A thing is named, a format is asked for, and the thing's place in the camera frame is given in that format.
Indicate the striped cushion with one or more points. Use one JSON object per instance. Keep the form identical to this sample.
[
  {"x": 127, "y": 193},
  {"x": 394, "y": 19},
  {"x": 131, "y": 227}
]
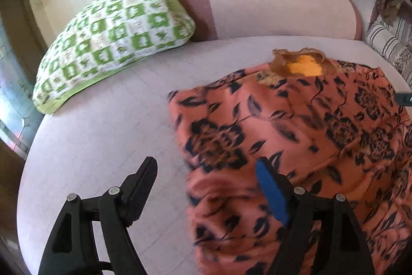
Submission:
[{"x": 389, "y": 43}]

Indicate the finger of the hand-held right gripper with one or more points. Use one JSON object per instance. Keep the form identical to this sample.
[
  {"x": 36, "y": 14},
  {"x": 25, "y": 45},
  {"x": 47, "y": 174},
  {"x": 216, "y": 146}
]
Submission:
[{"x": 404, "y": 98}]

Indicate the brown crumpled cloth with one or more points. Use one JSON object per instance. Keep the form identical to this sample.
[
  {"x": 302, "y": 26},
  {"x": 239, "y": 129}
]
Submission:
[{"x": 389, "y": 1}]

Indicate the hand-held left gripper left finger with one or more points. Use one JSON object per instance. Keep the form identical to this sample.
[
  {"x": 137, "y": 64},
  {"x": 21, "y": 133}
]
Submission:
[{"x": 141, "y": 184}]

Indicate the orange floral garment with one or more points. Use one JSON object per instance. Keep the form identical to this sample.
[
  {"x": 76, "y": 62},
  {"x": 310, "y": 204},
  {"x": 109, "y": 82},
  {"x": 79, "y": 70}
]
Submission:
[{"x": 289, "y": 120}]

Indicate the green patterned pillow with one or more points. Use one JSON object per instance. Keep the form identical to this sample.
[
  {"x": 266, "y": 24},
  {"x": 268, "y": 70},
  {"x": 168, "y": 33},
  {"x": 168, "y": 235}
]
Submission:
[{"x": 109, "y": 36}]

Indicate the pale pink bed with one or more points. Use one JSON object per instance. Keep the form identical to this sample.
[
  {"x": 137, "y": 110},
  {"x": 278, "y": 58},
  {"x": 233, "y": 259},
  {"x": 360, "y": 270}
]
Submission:
[{"x": 112, "y": 126}]

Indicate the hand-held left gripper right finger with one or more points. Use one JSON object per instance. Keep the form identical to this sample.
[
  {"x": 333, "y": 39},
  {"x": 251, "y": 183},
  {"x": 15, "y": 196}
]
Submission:
[{"x": 272, "y": 191}]

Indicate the pink bolster cushion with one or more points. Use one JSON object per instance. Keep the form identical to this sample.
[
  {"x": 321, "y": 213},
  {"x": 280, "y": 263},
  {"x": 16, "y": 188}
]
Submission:
[{"x": 273, "y": 7}]

